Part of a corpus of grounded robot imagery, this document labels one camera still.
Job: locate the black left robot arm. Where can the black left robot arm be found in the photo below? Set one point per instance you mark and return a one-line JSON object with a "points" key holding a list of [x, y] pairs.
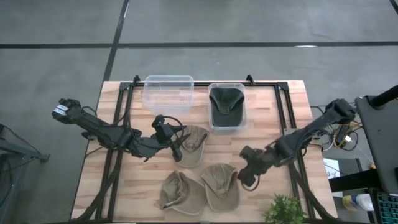
{"points": [[102, 130]]}

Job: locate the black metal table frame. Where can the black metal table frame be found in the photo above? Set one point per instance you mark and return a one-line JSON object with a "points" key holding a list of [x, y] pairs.
{"points": [[201, 84]]}

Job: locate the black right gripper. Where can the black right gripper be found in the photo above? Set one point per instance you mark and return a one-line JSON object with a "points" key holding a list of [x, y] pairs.
{"points": [[253, 161]]}

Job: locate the wide clear plastic bin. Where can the wide clear plastic bin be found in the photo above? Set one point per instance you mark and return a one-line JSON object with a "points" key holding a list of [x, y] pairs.
{"points": [[168, 93]]}

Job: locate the grey metal cart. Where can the grey metal cart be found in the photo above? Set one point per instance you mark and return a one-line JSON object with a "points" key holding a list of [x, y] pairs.
{"points": [[18, 161]]}

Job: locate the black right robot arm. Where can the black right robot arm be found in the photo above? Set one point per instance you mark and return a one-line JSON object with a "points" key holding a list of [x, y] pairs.
{"points": [[311, 127]]}

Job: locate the dark green baseball cap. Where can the dark green baseball cap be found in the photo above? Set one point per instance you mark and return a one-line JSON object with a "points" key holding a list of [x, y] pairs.
{"points": [[226, 107]]}

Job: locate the white blue yellow bottle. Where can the white blue yellow bottle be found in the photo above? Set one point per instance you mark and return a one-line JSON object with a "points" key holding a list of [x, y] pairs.
{"points": [[359, 202]]}

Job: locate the narrow clear plastic bin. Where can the narrow clear plastic bin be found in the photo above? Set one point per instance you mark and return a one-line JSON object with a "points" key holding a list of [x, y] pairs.
{"points": [[211, 124]]}

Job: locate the tan cap with metal buckle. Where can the tan cap with metal buckle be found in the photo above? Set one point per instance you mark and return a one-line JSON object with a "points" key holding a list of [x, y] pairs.
{"points": [[183, 196]]}

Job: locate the backlit computer keyboard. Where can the backlit computer keyboard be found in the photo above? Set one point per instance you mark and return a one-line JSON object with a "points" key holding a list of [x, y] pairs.
{"points": [[388, 208]]}

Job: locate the black desk beam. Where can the black desk beam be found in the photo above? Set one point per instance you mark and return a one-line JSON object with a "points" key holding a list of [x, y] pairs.
{"points": [[354, 181]]}

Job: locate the black round pole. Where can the black round pole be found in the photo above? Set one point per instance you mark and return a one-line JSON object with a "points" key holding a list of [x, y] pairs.
{"points": [[384, 97]]}

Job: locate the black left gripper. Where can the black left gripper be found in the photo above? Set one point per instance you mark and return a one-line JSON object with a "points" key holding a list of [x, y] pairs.
{"points": [[164, 137]]}

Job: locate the tan baseball cap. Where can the tan baseball cap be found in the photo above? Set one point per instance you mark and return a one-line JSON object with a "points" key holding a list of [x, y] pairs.
{"points": [[196, 152], [221, 186]]}

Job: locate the small green artificial plant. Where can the small green artificial plant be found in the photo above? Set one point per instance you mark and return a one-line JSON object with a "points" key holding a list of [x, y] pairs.
{"points": [[284, 211]]}

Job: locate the white paper sheet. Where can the white paper sheet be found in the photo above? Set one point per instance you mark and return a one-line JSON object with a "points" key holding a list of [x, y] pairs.
{"points": [[331, 168]]}

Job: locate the grey desk panel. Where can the grey desk panel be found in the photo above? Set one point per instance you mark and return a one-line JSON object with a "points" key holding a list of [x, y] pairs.
{"points": [[381, 137]]}

